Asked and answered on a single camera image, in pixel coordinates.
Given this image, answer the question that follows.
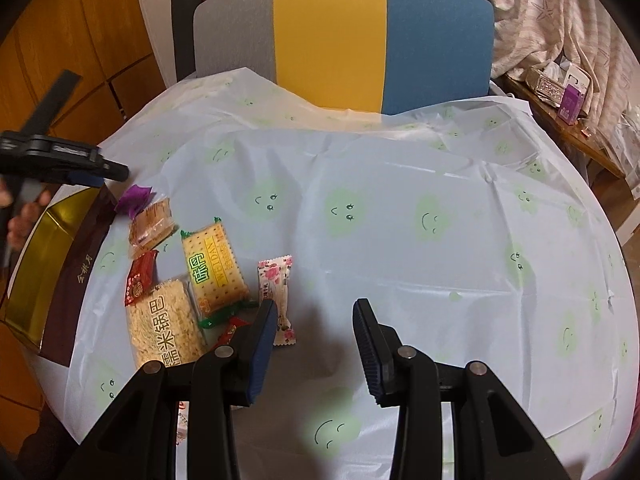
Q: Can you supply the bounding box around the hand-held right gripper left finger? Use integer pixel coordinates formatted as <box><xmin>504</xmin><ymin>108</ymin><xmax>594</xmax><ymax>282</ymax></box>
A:
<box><xmin>60</xmin><ymin>299</ymin><xmax>279</xmax><ymax>480</ymax></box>

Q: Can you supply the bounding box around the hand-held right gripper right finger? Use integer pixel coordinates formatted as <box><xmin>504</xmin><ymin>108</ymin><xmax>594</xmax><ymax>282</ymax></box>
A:
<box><xmin>352</xmin><ymin>298</ymin><xmax>573</xmax><ymax>480</ymax></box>

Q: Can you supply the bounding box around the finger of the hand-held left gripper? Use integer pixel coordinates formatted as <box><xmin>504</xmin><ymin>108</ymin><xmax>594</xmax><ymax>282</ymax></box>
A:
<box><xmin>70</xmin><ymin>159</ymin><xmax>131</xmax><ymax>187</ymax></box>

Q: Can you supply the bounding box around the purple candy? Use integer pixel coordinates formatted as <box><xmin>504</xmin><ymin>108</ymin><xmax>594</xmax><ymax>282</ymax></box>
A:
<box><xmin>114</xmin><ymin>185</ymin><xmax>153</xmax><ymax>218</ymax></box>

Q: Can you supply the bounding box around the pink floral candy packet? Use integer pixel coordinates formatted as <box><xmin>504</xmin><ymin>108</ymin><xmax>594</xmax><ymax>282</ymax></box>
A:
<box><xmin>256</xmin><ymin>255</ymin><xmax>297</xmax><ymax>347</ymax></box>

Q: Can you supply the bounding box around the clear rice cracker packet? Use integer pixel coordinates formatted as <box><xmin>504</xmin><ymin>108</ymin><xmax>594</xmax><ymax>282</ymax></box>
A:
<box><xmin>124</xmin><ymin>277</ymin><xmax>208</xmax><ymax>368</ymax></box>

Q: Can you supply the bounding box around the red snack packet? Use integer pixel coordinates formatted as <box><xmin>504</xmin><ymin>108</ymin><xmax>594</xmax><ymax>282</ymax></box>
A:
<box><xmin>123</xmin><ymin>249</ymin><xmax>161</xmax><ymax>307</ymax></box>

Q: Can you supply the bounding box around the brown box with gold lining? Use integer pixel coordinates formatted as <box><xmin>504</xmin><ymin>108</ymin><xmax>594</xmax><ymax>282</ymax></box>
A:
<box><xmin>0</xmin><ymin>185</ymin><xmax>118</xmax><ymax>366</ymax></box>

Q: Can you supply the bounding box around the person's left hand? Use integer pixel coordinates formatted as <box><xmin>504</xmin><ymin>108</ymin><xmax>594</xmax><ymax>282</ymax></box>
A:
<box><xmin>0</xmin><ymin>180</ymin><xmax>51</xmax><ymax>251</ymax></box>

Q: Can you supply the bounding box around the small red candy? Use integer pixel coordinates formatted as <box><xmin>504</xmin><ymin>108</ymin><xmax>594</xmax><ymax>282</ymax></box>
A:
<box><xmin>216</xmin><ymin>316</ymin><xmax>247</xmax><ymax>350</ymax></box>

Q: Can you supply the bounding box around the dark grey bar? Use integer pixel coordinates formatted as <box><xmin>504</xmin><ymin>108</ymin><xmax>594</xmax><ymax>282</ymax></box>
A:
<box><xmin>0</xmin><ymin>70</ymin><xmax>83</xmax><ymax>271</ymax></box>

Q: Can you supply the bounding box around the brown sandwich cracker packet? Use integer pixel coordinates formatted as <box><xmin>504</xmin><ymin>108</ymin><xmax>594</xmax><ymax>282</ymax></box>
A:
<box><xmin>127</xmin><ymin>199</ymin><xmax>178</xmax><ymax>261</ymax></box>

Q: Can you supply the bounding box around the white smiley plastic tablecloth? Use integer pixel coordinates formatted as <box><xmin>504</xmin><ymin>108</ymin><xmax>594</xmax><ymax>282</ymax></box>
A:
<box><xmin>37</xmin><ymin>66</ymin><xmax>628</xmax><ymax>480</ymax></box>

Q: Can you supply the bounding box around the green yellow biscuit packet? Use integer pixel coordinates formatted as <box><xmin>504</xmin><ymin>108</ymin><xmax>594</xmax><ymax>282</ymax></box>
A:
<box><xmin>179</xmin><ymin>216</ymin><xmax>258</xmax><ymax>328</ymax></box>

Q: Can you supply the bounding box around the white red printed packet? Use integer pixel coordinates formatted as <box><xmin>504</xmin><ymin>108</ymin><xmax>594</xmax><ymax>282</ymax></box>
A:
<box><xmin>172</xmin><ymin>400</ymin><xmax>193</xmax><ymax>448</ymax></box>

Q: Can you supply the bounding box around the orange wooden wardrobe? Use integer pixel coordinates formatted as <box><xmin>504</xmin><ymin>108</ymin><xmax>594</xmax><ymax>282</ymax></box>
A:
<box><xmin>0</xmin><ymin>0</ymin><xmax>168</xmax><ymax>241</ymax></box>

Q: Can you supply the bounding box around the grey yellow blue chair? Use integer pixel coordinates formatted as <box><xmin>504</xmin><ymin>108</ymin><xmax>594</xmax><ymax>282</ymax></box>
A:
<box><xmin>170</xmin><ymin>0</ymin><xmax>496</xmax><ymax>116</ymax></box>

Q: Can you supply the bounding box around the wooden bedside table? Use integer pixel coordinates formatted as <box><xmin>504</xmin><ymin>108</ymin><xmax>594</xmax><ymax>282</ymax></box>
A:
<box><xmin>502</xmin><ymin>72</ymin><xmax>640</xmax><ymax>241</ymax></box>

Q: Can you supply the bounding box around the small purple box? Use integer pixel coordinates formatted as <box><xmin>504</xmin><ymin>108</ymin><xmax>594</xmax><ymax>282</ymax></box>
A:
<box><xmin>559</xmin><ymin>85</ymin><xmax>587</xmax><ymax>126</ymax></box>

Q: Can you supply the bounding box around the glittery tissue box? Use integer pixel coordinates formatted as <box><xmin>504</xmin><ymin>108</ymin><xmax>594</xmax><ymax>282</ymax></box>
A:
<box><xmin>525</xmin><ymin>62</ymin><xmax>568</xmax><ymax>106</ymax></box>

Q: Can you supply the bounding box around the clear plastic bag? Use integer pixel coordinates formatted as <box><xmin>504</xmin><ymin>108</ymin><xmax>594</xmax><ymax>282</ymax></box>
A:
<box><xmin>607</xmin><ymin>110</ymin><xmax>640</xmax><ymax>186</ymax></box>

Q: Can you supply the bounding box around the white blister package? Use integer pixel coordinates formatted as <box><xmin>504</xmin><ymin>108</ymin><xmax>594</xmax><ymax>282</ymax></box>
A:
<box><xmin>562</xmin><ymin>62</ymin><xmax>593</xmax><ymax>93</ymax></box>

